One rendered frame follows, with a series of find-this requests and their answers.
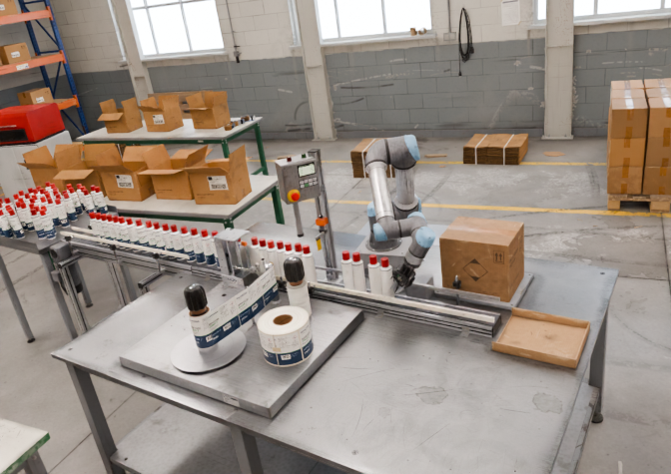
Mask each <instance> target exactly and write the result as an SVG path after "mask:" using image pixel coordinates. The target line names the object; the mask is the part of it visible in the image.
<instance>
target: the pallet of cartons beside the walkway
mask: <svg viewBox="0 0 671 474"><path fill-rule="evenodd" d="M606 163H607V195H608V202H607V208H608V211H614V212H620V201H633V202H648V204H649V210H650V213H669V210H670V202H671V78H670V79H649V80H644V86H643V83H642V80H630V81H629V80H628V81H612V82H611V93H610V107H609V116H608V138H607V157H606Z"/></svg>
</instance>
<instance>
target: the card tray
mask: <svg viewBox="0 0 671 474"><path fill-rule="evenodd" d="M589 330H590V321H588V320H583V319H577V318H572V317H566V316H561V315H555V314H550V313H544V312H539V311H533V310H528V309H522V308H517V307H513V308H512V315H511V317H510V318H509V320H508V322H507V324H506V326H505V327H504V329H503V331H502V333H501V334H500V336H499V338H498V340H497V341H496V342H494V341H492V350H493V351H498V352H502V353H507V354H511V355H516V356H520V357H525V358H529V359H534V360H538V361H542V362H547V363H551V364H556V365H560V366H565V367H569V368H574V369H576V366H577V363H578V361H579V358H580V355H581V352H582V350H583V347H584V344H585V341H586V339H587V336H588V333H589Z"/></svg>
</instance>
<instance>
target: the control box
mask: <svg viewBox="0 0 671 474"><path fill-rule="evenodd" d="M306 155H307V158H306V159H302V155H298V156H294V157H291V158H292V160H293V161H292V162H291V163H287V159H282V160H278V161H275V165H276V171H277V176H278V182H279V188H280V193H281V199H282V200H283V201H284V202H285V203H286V204H287V205H291V204H294V203H298V202H302V201H305V200H309V199H312V198H316V197H319V196H320V195H321V190H320V183H319V176H318V170H317V163H316V159H315V158H314V157H308V153H306ZM311 162H315V169H316V173H315V174H312V175H308V176H305V177H301V178H299V173H298V167H297V166H299V165H303V164H307V163H311ZM312 177H317V178H318V185H314V186H310V187H307V188H303V189H300V184H299V181H301V180H305V179H308V178H312ZM293 193H298V194H299V195H300V198H299V199H298V200H297V201H293V200H292V198H291V196H292V194H293Z"/></svg>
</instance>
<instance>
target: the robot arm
mask: <svg viewBox="0 0 671 474"><path fill-rule="evenodd" d="M418 160H420V155H419V151H418V147H417V143H416V139H415V136H413V135H408V136H407V135H405V136H401V137H395V138H389V139H382V140H379V141H377V142H375V143H374V144H373V145H372V146H371V147H370V148H369V150H368V152H367V154H366V157H365V161H364V165H365V171H366V172H367V173H368V176H369V181H370V187H371V193H372V199H373V201H372V202H371V203H369V204H368V206H367V215H368V221H369V228H370V234H369V239H368V244H369V246H370V247H371V248H374V249H387V248H391V247H393V246H395V245H397V243H398V239H399V238H402V237H411V238H412V243H411V245H410V246H409V248H408V250H407V252H406V254H405V257H404V259H403V260H404V263H402V264H401V265H400V266H398V267H397V269H396V270H395V271H394V273H393V275H392V277H391V278H394V280H393V285H392V286H391V288H390V289H392V288H393V291H394V292H395V293H400V292H401V291H403V290H405V289H406V288H407V287H409V286H411V285H412V284H413V282H414V280H415V277H414V276H415V275H416V273H415V270H414V268H419V267H420V265H421V263H422V261H425V259H424V258H425V256H426V255H427V253H428V251H429V249H430V248H431V246H432V245H433V243H434V240H435V237H436V235H435V232H434V231H433V230H432V229H430V228H428V227H427V222H426V219H425V217H424V215H423V214H422V209H421V200H420V198H419V197H417V196H416V194H415V193H414V174H413V167H414V166H415V164H416V161H418ZM387 165H392V166H393V167H394V168H395V180H396V193H397V196H396V197H395V199H394V201H392V200H391V199H390V193H389V188H388V183H387V177H386V172H385V171H386V169H387ZM398 286H399V287H398Z"/></svg>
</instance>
